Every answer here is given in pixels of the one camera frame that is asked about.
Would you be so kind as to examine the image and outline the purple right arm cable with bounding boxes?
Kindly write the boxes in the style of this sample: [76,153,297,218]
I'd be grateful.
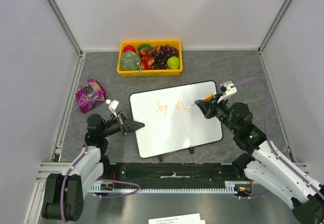
[232,77,324,202]

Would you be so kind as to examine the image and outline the white whiteboard black frame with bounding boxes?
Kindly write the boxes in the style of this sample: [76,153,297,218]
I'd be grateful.
[129,81,223,159]

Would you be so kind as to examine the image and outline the dark red grape bunch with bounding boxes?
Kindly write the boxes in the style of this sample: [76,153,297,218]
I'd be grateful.
[153,45,179,69]

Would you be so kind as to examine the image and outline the white marker pen orange tip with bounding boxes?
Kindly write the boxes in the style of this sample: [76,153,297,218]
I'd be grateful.
[186,94,214,109]

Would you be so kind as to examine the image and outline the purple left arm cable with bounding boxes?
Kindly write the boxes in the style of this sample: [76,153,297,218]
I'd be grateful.
[60,96,140,221]

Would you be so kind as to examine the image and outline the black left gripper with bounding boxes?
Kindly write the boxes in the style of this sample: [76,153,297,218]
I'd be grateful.
[100,111,144,138]

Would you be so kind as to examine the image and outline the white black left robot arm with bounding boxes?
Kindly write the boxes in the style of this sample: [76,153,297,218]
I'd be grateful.
[42,112,145,223]

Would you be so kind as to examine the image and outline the green red mango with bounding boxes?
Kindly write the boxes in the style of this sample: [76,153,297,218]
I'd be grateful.
[137,44,152,51]

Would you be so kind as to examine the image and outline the purple snack bag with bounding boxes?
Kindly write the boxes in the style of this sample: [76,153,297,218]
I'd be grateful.
[75,78,106,114]

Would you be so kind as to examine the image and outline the green striped melon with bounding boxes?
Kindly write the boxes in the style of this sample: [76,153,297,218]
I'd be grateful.
[120,51,141,70]

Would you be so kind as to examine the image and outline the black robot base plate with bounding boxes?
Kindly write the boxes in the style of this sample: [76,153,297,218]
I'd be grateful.
[100,163,249,190]

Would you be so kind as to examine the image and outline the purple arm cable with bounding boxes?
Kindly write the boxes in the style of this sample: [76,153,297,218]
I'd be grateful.
[232,77,324,202]
[60,96,140,221]

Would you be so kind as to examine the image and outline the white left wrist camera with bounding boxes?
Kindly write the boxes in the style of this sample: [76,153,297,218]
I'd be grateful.
[105,99,119,117]

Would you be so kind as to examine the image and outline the yellow plastic fruit tray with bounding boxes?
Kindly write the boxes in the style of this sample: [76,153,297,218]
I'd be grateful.
[116,39,183,77]

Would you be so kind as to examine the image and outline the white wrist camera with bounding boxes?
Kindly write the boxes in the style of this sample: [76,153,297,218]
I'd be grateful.
[218,81,237,103]
[105,99,119,117]

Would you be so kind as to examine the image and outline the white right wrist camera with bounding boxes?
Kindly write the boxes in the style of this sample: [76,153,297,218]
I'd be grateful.
[218,81,237,103]

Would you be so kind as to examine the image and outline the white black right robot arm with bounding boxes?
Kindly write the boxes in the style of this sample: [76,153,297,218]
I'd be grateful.
[195,95,323,223]

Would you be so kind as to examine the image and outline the white paper sheet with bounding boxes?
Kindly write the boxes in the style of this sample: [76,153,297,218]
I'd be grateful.
[148,213,206,224]

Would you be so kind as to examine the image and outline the red lychee cluster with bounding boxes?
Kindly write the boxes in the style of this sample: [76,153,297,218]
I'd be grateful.
[139,50,155,70]

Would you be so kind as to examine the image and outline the red apple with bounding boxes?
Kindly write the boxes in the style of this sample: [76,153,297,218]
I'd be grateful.
[123,45,136,53]

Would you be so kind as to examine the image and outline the green pear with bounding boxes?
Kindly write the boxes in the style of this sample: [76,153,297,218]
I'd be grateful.
[167,56,180,69]

